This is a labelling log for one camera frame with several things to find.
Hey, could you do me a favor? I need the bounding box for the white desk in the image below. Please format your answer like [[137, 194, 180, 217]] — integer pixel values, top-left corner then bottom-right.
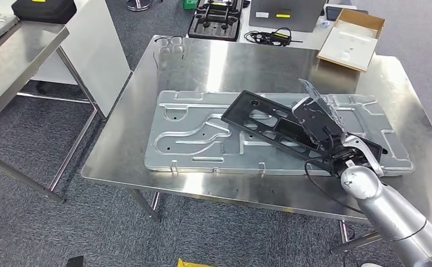
[[184, 0, 361, 51]]

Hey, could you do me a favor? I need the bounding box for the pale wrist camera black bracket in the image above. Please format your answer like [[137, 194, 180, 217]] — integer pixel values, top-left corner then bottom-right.
[[291, 96, 350, 157]]

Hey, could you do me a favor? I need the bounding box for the grey laptop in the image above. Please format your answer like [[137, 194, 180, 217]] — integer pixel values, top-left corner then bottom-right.
[[248, 0, 327, 33]]

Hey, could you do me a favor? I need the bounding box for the open cardboard box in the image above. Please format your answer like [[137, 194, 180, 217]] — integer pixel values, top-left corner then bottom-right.
[[316, 8, 386, 73]]

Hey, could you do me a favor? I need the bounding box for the chrome round base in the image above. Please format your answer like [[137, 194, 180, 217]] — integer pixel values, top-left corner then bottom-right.
[[125, 0, 153, 12]]

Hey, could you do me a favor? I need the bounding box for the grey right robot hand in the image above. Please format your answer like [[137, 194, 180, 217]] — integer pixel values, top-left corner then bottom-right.
[[298, 78, 346, 134]]

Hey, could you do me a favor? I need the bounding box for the stainless steel workbench table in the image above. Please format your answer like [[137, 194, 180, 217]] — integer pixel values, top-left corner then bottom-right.
[[81, 34, 432, 256]]

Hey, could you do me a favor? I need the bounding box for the black soft case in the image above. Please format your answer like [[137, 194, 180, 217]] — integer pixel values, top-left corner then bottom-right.
[[11, 0, 77, 24]]

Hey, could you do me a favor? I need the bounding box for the black foam tray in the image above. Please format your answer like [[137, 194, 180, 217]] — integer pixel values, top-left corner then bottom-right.
[[187, 0, 246, 42]]

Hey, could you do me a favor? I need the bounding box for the clear plastic blister tray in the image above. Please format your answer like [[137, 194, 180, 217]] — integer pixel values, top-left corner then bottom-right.
[[153, 36, 185, 56]]

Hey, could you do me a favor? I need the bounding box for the black plastic plate holder part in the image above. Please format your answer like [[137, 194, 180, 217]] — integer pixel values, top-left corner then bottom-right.
[[221, 90, 384, 174]]

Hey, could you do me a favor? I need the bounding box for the white cabinet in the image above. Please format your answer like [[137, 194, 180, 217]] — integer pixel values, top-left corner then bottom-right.
[[31, 0, 132, 118]]

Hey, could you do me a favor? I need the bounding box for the stainless steel side table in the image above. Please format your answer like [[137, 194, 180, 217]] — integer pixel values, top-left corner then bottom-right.
[[0, 20, 108, 204]]

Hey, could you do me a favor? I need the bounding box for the yellow floor tape square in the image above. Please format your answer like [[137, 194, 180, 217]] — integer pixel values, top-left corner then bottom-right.
[[177, 258, 217, 267]]

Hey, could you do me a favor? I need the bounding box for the black charger with cable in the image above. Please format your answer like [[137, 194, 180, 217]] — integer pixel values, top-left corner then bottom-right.
[[243, 27, 303, 47]]

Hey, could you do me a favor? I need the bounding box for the thin black camera cable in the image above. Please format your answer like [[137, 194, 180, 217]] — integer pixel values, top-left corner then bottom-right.
[[304, 159, 366, 215]]

